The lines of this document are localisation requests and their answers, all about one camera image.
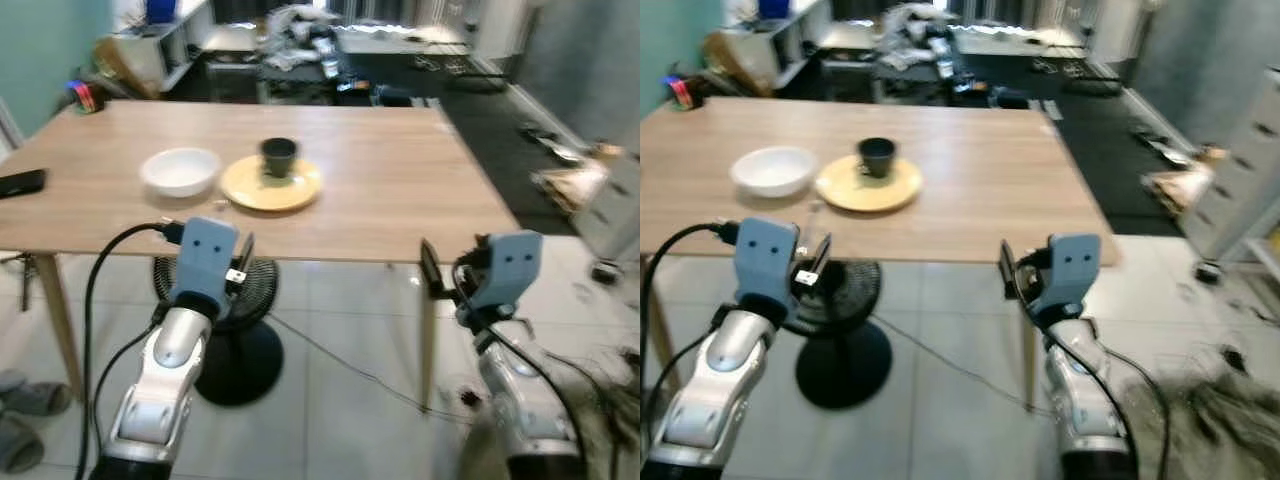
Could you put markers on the white ceramic bowl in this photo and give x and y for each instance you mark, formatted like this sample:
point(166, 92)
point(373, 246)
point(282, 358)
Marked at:
point(772, 172)
point(180, 172)

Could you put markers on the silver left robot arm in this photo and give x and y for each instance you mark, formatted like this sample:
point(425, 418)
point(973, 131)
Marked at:
point(715, 385)
point(165, 380)

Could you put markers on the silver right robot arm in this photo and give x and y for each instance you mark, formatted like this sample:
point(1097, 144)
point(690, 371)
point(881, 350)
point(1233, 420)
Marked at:
point(525, 400)
point(1085, 400)

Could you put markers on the wooden table leg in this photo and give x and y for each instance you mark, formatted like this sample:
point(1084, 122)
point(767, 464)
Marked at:
point(655, 310)
point(58, 320)
point(428, 340)
point(1027, 350)

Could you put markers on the yellow round plate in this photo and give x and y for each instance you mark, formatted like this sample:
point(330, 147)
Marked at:
point(880, 193)
point(285, 192)

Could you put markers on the black floor fan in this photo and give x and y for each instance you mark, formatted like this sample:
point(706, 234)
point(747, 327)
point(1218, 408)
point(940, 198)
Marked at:
point(240, 365)
point(848, 368)

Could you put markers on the dark green cup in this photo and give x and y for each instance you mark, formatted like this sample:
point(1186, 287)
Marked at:
point(877, 158)
point(279, 157)

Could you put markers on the brown paper bag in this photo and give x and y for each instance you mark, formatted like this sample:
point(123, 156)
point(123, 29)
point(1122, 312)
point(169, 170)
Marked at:
point(572, 188)
point(1180, 190)

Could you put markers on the dark floor mat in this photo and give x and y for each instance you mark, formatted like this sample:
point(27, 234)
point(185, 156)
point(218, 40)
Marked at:
point(495, 140)
point(1100, 150)

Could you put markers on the grey drawer cabinet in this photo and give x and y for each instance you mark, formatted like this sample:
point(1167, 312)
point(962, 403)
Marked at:
point(612, 215)
point(1235, 170)

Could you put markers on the dark shaggy mat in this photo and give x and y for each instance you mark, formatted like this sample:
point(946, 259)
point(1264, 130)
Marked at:
point(610, 420)
point(1215, 420)

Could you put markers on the white open shelf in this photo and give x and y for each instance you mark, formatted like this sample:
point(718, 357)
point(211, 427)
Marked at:
point(790, 45)
point(165, 45)

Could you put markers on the red and blue gadget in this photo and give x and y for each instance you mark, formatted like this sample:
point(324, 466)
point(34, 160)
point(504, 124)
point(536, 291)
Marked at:
point(87, 96)
point(683, 93)

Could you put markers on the grey clutter pile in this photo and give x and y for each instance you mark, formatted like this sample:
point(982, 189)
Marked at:
point(300, 42)
point(920, 42)

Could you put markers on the grey slipper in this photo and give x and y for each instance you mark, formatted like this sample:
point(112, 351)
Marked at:
point(18, 445)
point(35, 397)

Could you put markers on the black phone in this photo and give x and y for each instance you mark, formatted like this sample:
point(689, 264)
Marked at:
point(20, 184)

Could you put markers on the blue box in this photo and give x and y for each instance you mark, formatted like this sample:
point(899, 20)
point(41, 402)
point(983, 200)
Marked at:
point(773, 8)
point(161, 10)

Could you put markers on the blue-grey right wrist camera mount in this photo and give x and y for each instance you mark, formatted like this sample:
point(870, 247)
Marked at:
point(512, 268)
point(1073, 270)

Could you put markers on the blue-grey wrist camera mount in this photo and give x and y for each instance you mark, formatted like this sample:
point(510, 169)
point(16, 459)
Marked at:
point(512, 268)
point(1073, 270)
point(765, 255)
point(203, 255)

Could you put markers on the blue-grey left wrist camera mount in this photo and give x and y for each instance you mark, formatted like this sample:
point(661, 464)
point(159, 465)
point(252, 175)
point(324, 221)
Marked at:
point(765, 255)
point(203, 255)

